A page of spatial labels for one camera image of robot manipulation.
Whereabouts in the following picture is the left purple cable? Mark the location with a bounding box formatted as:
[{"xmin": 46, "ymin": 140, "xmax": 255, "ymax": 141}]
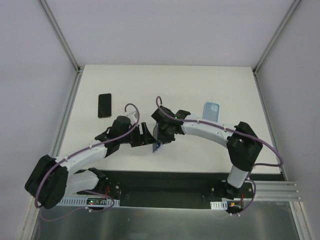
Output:
[{"xmin": 34, "ymin": 103, "xmax": 141, "ymax": 223}]

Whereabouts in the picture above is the white cable duct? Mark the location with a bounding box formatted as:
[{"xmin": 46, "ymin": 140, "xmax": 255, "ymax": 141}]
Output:
[
  {"xmin": 210, "ymin": 201, "xmax": 228, "ymax": 211},
  {"xmin": 57, "ymin": 196, "xmax": 120, "ymax": 208}
]

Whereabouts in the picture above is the left white cable duct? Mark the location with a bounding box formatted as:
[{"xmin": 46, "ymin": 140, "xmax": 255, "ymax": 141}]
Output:
[{"xmin": 57, "ymin": 196, "xmax": 120, "ymax": 208}]

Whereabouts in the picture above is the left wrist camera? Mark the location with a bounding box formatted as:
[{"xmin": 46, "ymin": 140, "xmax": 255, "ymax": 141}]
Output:
[{"xmin": 126, "ymin": 111, "xmax": 138, "ymax": 122}]

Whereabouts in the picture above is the left aluminium frame post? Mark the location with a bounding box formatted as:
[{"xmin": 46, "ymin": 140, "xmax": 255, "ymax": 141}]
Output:
[{"xmin": 37, "ymin": 0, "xmax": 83, "ymax": 75}]

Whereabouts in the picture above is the aluminium front rail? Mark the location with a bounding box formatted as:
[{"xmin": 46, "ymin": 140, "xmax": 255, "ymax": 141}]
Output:
[{"xmin": 254, "ymin": 181, "xmax": 302, "ymax": 202}]

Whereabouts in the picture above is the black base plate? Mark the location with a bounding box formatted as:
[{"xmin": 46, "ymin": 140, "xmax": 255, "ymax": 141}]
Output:
[{"xmin": 74, "ymin": 168, "xmax": 286, "ymax": 208}]

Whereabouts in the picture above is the aluminium frame post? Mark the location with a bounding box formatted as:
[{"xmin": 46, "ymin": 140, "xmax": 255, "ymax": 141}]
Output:
[
  {"xmin": 251, "ymin": 0, "xmax": 303, "ymax": 75},
  {"xmin": 37, "ymin": 0, "xmax": 83, "ymax": 75}
]

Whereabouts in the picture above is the right white cable duct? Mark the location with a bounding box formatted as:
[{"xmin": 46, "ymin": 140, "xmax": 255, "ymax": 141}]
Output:
[{"xmin": 210, "ymin": 201, "xmax": 228, "ymax": 211}]

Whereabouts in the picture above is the right aluminium frame post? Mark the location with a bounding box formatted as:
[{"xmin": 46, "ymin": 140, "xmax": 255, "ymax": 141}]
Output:
[{"xmin": 251, "ymin": 0, "xmax": 303, "ymax": 75}]

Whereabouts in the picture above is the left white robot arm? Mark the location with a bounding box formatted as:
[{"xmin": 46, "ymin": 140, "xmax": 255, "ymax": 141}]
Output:
[{"xmin": 24, "ymin": 115, "xmax": 157, "ymax": 209}]

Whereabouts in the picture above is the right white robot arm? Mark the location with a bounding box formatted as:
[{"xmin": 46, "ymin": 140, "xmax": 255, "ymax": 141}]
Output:
[{"xmin": 151, "ymin": 105, "xmax": 263, "ymax": 200}]

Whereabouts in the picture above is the phone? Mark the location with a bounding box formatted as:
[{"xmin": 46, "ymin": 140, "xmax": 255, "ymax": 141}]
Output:
[
  {"xmin": 202, "ymin": 102, "xmax": 220, "ymax": 122},
  {"xmin": 152, "ymin": 123, "xmax": 162, "ymax": 154}
]

